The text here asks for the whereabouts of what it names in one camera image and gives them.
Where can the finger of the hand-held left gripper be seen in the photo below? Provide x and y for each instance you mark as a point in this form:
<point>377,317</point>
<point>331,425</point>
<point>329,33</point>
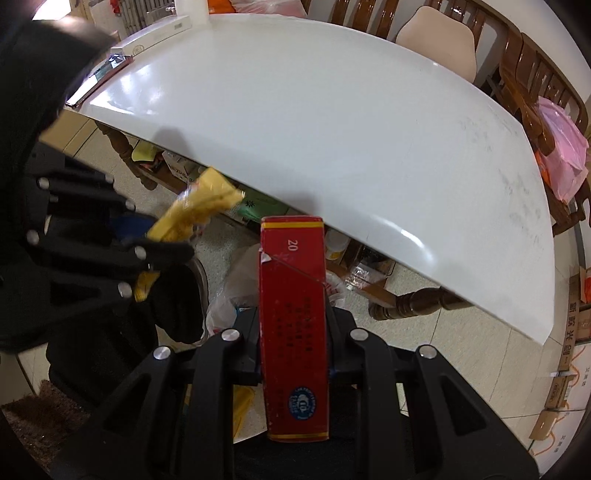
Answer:
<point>106,263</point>
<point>92,196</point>

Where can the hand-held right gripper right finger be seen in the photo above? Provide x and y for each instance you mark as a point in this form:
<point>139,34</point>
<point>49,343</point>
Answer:
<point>339,344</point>

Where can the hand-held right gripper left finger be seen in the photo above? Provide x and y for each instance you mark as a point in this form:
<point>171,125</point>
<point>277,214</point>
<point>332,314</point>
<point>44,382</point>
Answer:
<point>240,344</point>

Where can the red yellow-trimmed box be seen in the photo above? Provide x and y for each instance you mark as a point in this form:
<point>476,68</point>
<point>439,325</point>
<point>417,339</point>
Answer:
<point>292,323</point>

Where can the white red-printed plastic bag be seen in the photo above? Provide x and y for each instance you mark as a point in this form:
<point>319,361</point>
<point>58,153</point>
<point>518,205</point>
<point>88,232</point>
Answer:
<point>233,286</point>

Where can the yellow snack packet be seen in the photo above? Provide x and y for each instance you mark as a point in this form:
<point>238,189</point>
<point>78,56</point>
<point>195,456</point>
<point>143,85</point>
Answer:
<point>198,205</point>

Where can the wooden table leg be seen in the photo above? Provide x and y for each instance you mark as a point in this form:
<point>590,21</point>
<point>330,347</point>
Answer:
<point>415,302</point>
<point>127,154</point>

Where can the yellow plastic stool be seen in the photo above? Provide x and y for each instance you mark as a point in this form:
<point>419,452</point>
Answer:
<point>244,410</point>

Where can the clear plastic container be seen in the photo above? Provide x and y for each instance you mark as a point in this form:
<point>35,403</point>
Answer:
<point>371,272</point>

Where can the brown cardboard box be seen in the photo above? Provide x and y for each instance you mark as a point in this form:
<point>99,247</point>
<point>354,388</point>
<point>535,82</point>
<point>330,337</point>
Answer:
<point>182,168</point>

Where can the white yellow-label medicine bottle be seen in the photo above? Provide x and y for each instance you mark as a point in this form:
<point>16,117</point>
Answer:
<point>336,247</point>

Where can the long white box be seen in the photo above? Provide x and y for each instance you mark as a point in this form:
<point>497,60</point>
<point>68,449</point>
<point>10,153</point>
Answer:
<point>154,34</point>

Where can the green wipes packet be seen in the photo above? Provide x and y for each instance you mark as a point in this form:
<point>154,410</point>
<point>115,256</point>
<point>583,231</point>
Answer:
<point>265,210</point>

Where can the brown floor mat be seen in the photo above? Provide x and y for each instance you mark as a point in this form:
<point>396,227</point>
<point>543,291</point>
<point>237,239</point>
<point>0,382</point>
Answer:
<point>41,420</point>

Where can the white cylinder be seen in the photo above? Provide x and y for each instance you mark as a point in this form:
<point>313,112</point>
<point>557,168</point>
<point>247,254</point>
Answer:
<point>191,10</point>

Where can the orange packet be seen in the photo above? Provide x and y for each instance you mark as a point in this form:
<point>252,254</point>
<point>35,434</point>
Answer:
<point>218,4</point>

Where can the pink plastic bag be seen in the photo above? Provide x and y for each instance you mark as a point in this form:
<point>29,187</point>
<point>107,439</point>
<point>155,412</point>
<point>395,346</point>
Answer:
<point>565,147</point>

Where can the wooden chair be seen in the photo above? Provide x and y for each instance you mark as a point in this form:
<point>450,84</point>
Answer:
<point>535,115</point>
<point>364,16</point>

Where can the beige backed chair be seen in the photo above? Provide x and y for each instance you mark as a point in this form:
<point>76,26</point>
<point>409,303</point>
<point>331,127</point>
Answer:
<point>438,41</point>

